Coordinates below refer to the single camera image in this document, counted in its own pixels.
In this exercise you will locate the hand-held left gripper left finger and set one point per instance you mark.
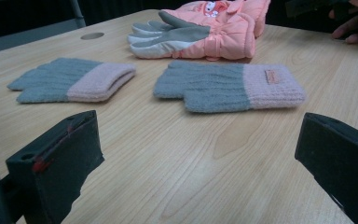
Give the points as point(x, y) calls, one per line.
point(59, 168)

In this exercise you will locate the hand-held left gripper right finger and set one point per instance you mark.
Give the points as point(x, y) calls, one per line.
point(345, 161)

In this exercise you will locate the grey pink knitted glove with label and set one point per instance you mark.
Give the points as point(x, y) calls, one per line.
point(217, 87)

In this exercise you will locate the pink padded glove with print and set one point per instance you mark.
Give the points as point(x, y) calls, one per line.
point(254, 9)

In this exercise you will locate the pink padded glove grey palm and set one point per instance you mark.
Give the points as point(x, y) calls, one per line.
point(223, 37)

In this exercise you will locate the grey chair seat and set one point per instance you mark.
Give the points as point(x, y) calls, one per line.
point(28, 35)

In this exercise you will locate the round grey table grommet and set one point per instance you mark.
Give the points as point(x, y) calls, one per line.
point(92, 35)

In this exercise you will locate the grey metal stand pole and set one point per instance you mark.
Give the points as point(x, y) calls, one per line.
point(77, 11)

